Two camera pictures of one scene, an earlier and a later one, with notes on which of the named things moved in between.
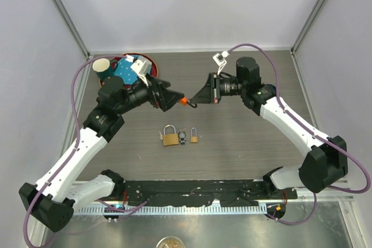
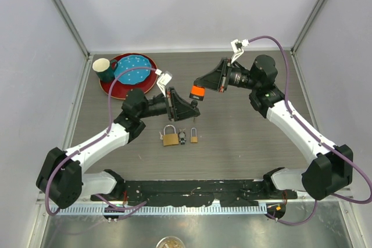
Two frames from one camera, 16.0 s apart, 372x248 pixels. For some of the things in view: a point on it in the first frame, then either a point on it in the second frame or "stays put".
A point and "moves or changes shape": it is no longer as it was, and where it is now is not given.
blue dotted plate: (123, 69) stays put
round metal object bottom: (170, 241) stays put
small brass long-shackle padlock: (193, 134) stays put
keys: (182, 136) stays put
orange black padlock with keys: (183, 101) moves or changes shape
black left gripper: (166, 98) → (177, 108)
